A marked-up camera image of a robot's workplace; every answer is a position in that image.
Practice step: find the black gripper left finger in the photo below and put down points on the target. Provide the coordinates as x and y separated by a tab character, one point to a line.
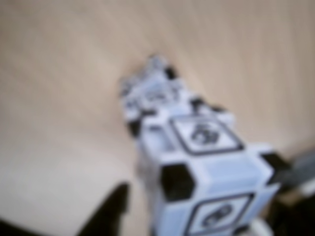
110	211

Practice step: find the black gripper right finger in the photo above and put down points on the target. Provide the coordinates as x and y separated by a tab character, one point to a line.
295	216

